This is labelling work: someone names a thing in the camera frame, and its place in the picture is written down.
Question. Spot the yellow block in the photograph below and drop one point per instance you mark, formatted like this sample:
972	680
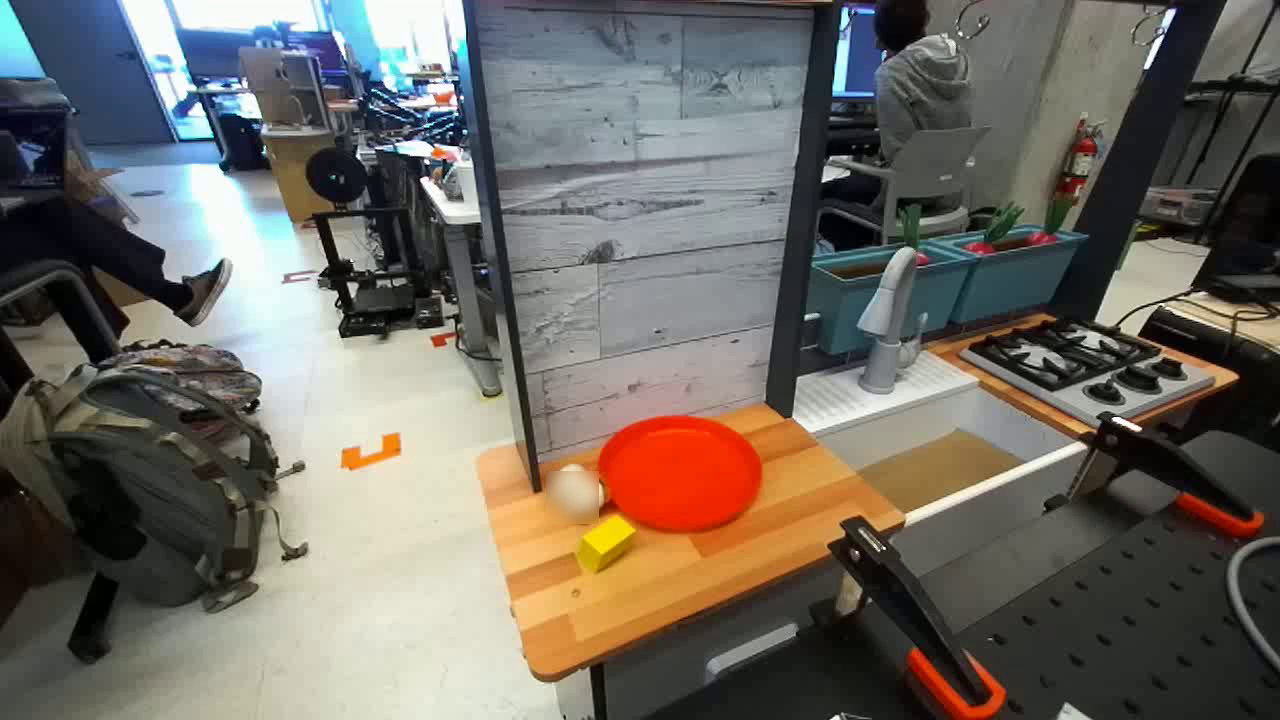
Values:
605	544

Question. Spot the orange round plate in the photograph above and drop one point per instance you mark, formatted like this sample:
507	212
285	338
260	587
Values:
680	475

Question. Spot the white garlic toy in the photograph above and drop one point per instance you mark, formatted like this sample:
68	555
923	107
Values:
577	490

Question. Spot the grey wood-print back panel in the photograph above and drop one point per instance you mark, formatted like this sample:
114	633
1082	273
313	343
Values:
642	201

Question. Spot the white desk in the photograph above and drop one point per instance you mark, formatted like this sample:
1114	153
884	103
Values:
466	252

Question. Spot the white toy sink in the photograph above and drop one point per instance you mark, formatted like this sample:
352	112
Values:
880	401

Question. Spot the blue planter box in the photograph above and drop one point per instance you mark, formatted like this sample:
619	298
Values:
1020	273
880	295

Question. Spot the grey toy faucet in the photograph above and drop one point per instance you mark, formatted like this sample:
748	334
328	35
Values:
890	302

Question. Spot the black 3D printer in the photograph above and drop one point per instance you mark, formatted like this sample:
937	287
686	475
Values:
366	295

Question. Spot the grey office chair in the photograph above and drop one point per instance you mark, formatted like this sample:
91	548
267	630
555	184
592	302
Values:
924	172

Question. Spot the black clamp orange grip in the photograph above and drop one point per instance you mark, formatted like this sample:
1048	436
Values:
1172	465
904	607

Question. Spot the person in grey hoodie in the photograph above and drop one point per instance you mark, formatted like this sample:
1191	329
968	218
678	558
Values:
923	85

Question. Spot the beige cabinet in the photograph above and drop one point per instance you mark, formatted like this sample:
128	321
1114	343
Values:
285	123

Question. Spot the black toy stove top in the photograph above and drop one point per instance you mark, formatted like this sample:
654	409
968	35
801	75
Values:
1086	366

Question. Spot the red fire extinguisher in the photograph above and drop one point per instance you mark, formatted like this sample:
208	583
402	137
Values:
1079	162

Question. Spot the grey camouflage backpack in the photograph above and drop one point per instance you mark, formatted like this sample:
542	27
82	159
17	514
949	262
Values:
163	465

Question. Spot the seated person dark trousers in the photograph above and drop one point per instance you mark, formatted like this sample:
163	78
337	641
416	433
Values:
94	245

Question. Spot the black slanted frame post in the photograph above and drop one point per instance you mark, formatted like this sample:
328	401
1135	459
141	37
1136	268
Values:
1135	146

